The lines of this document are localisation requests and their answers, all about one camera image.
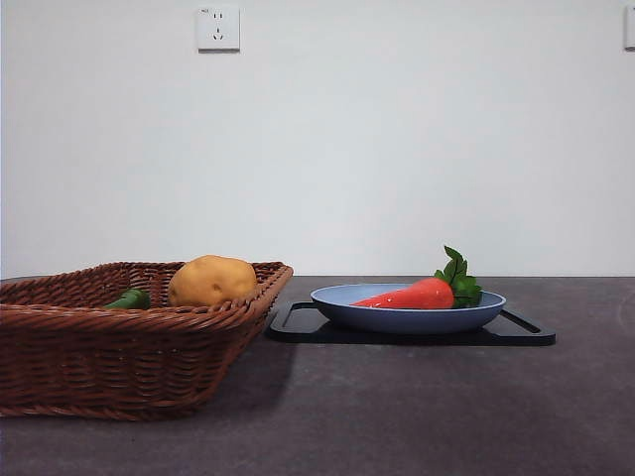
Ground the light blue plate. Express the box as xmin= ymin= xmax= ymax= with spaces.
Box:
xmin=310 ymin=283 xmax=507 ymax=334

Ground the orange carrot with green leaves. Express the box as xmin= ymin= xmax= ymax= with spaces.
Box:
xmin=349 ymin=245 xmax=484 ymax=309

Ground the yellow potato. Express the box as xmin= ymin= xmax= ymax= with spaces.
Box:
xmin=167 ymin=254 xmax=259 ymax=307

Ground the green pepper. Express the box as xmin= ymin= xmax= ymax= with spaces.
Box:
xmin=103 ymin=289 xmax=152 ymax=311

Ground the dark cutting board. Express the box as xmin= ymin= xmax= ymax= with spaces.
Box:
xmin=266 ymin=300 xmax=557 ymax=347

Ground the brown wicker basket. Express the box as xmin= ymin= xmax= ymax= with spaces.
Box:
xmin=0 ymin=261 xmax=295 ymax=422

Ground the white wall socket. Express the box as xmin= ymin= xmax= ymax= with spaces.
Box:
xmin=197 ymin=4 xmax=241 ymax=54

